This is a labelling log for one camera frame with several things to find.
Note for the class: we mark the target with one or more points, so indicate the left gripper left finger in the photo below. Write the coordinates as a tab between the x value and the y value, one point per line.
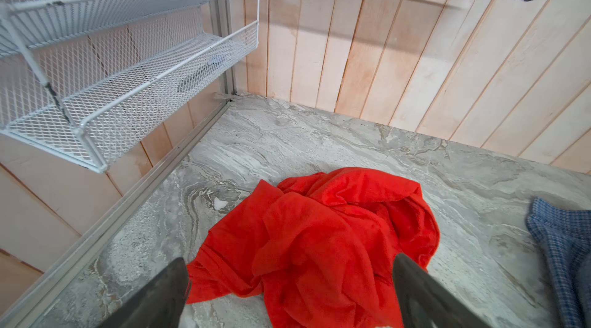
158	304

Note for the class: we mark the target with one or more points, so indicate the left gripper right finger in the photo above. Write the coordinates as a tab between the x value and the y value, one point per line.
424	302

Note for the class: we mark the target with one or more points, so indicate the red cloth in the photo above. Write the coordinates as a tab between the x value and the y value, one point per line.
319	249

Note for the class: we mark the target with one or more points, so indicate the blue checkered cloth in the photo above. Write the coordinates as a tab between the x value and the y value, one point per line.
564	237

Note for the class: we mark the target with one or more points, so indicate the white wire mesh shelf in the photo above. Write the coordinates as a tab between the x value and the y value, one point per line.
87	80

